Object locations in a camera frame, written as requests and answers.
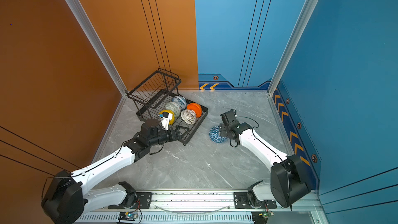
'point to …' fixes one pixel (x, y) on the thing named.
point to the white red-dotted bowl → (188, 116)
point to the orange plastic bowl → (196, 107)
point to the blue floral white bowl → (180, 100)
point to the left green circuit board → (125, 215)
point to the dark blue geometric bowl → (214, 136)
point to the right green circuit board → (266, 214)
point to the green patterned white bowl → (174, 107)
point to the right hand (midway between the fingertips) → (225, 130)
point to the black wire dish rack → (156, 98)
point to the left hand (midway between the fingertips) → (185, 130)
